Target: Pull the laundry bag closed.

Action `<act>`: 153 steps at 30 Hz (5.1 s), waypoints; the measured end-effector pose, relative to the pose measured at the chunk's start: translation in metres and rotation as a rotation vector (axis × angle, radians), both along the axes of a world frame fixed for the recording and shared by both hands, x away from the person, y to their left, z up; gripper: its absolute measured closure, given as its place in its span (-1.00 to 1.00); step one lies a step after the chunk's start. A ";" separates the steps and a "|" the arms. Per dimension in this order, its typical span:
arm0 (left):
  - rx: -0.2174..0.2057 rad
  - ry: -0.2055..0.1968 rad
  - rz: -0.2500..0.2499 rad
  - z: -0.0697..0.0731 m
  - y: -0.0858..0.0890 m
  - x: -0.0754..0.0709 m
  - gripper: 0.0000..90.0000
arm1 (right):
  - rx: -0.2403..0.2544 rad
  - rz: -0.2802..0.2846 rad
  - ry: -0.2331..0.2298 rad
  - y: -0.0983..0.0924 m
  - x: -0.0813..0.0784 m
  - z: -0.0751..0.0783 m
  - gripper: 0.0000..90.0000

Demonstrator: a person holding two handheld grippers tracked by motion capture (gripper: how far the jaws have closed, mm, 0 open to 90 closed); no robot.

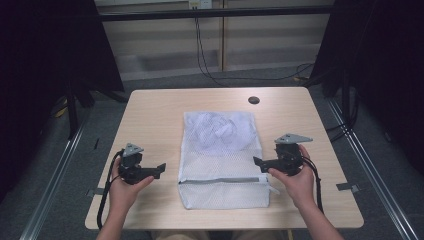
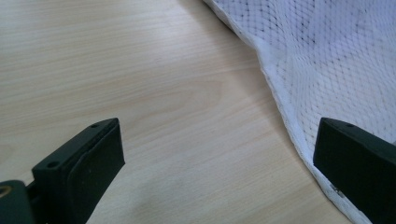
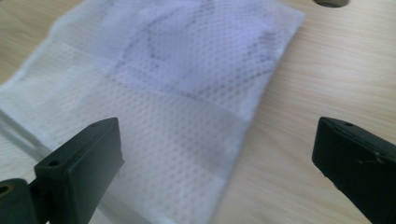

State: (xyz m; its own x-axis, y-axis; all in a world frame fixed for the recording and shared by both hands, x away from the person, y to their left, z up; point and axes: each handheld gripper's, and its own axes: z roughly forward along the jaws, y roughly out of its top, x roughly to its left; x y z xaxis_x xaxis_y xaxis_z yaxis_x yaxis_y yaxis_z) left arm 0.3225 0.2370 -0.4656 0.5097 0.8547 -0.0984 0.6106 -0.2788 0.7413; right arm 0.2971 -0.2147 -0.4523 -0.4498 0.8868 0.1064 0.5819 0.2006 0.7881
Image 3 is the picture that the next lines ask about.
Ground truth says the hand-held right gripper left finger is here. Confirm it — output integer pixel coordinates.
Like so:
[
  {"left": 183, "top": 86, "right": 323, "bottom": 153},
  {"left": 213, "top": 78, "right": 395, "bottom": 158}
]
[{"left": 34, "top": 117, "right": 125, "bottom": 224}]

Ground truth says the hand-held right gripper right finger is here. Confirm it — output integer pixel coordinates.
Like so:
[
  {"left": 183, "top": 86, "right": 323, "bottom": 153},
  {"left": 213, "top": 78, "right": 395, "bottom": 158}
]
[{"left": 311, "top": 116, "right": 396, "bottom": 224}]

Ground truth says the white mesh laundry bag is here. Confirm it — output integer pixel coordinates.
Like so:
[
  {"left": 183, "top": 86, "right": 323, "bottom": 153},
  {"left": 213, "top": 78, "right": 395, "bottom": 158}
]
[{"left": 0, "top": 0, "right": 306, "bottom": 224}]

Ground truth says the pale purple garment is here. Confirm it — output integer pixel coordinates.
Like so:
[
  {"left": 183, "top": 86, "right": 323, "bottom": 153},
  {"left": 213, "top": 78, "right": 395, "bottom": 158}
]
[{"left": 92, "top": 0, "right": 286, "bottom": 104}]

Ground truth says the grey table cable hole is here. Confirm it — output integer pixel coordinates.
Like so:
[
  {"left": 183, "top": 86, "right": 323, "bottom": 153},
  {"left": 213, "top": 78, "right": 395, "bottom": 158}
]
[{"left": 312, "top": 0, "right": 350, "bottom": 8}]

